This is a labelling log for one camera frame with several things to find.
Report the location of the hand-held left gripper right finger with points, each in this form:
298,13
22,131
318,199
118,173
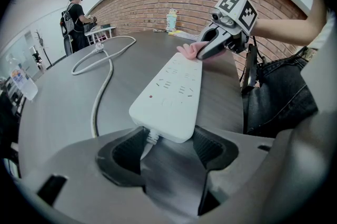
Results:
237,160

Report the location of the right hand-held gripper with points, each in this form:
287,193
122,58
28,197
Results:
242,15

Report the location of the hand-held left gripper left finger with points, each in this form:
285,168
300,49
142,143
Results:
79,178

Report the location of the pink cloth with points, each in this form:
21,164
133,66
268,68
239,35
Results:
188,50

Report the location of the white power strip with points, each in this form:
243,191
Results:
168,91

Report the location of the person's right forearm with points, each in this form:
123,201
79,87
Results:
284,29

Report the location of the yellow-edged booklet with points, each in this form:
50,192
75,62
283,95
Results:
181,35

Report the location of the cartoon figure drink bottle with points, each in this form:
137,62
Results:
171,21

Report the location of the black jeans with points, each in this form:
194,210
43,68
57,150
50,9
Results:
276,91

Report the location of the patterned belt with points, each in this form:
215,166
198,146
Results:
309,53

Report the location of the clear plastic water bottle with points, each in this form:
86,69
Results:
25,83

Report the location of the small white table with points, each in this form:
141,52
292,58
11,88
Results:
100,32

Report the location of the white printed t-shirt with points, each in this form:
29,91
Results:
330,28

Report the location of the black coat rack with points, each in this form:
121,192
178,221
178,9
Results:
42,44

